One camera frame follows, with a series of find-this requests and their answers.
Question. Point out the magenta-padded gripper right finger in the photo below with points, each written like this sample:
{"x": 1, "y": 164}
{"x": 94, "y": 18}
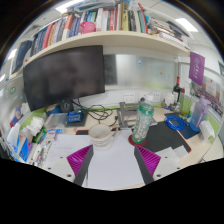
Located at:
{"x": 150, "y": 160}

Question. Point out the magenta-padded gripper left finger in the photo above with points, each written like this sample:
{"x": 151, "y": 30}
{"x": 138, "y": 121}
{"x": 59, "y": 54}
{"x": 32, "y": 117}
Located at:
{"x": 78, "y": 160}

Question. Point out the green-labelled clear drink bottle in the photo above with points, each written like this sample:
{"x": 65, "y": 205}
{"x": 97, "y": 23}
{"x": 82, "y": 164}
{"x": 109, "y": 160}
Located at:
{"x": 143, "y": 121}

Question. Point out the purple translucent water bottle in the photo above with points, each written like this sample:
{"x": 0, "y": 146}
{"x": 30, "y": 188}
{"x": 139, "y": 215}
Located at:
{"x": 199, "y": 115}

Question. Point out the black desk mat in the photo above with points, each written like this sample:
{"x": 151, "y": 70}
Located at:
{"x": 163, "y": 136}

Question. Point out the flat round red coaster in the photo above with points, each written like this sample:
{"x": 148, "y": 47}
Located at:
{"x": 130, "y": 140}

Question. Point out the cream ceramic mug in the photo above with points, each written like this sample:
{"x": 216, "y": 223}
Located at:
{"x": 100, "y": 136}

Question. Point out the large blank white paper sheet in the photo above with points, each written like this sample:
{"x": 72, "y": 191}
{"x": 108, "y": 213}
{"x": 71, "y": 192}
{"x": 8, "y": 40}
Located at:
{"x": 113, "y": 166}

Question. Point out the small blue box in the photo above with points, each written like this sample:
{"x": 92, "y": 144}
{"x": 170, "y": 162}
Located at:
{"x": 75, "y": 117}

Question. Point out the clear plastic box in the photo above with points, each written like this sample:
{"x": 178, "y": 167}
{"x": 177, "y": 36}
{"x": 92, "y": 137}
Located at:
{"x": 56, "y": 121}

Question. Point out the grey metal laptop stand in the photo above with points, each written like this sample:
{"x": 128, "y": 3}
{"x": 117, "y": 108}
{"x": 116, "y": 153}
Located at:
{"x": 125, "y": 115}

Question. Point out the white tissue pack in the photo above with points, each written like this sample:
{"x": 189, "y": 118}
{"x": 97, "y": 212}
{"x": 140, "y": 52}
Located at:
{"x": 36, "y": 126}

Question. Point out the green translucent drinking glass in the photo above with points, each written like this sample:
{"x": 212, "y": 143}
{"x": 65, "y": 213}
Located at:
{"x": 185, "y": 107}

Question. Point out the white jar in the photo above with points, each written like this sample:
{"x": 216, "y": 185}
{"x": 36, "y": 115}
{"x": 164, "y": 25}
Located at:
{"x": 169, "y": 99}

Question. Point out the dark wine bottle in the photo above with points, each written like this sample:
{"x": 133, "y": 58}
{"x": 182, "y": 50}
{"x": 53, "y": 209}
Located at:
{"x": 176, "y": 88}

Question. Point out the black computer monitor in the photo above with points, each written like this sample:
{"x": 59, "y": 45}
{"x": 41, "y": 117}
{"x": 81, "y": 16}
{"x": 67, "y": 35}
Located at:
{"x": 63, "y": 76}

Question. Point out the purple hanging banner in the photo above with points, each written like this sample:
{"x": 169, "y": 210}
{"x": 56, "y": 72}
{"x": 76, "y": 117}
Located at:
{"x": 196, "y": 68}

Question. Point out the beige shelf with books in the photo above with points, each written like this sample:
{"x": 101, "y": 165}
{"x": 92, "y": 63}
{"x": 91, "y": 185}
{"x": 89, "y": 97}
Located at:
{"x": 110, "y": 38}

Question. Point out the ceiling light panel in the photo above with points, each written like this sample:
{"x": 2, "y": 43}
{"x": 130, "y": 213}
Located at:
{"x": 186, "y": 25}

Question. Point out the white wall power outlet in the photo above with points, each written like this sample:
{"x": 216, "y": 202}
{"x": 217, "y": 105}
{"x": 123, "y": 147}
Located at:
{"x": 129, "y": 97}
{"x": 143, "y": 96}

